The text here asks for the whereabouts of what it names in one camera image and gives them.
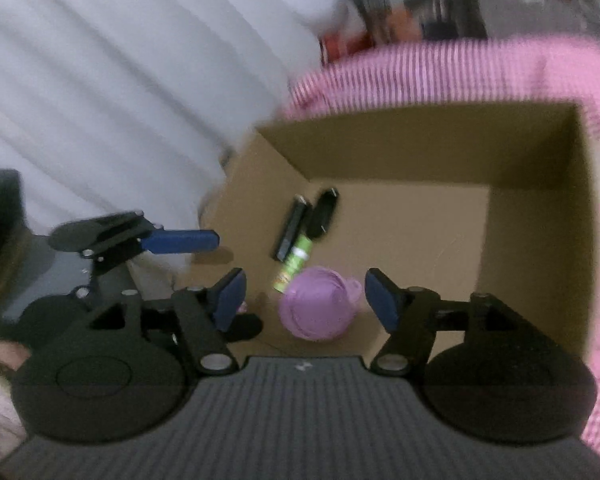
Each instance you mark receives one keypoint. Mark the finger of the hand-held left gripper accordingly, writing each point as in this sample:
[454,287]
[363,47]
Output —
[180,241]

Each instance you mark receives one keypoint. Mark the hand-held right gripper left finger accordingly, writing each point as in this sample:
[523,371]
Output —
[230,297]

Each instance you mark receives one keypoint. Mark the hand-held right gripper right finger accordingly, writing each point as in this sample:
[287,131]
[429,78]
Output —
[382,300]

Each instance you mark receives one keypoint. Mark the purple plastic lid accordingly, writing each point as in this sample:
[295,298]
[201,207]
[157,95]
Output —
[315,305]

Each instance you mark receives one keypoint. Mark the green lip balm tube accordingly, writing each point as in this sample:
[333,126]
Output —
[292,265]

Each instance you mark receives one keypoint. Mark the brown cardboard box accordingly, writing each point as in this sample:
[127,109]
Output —
[430,235]

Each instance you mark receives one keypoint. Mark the black cylinder battery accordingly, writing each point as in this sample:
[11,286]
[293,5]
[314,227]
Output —
[290,230]

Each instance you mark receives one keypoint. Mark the black oval case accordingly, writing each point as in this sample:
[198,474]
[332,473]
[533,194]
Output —
[322,212]

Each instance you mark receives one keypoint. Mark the person's left hand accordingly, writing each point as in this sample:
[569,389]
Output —
[7,354]

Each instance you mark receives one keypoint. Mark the white curtain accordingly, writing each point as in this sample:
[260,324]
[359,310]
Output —
[105,85]

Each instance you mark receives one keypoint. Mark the red snack packet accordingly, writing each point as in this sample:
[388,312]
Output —
[337,47]

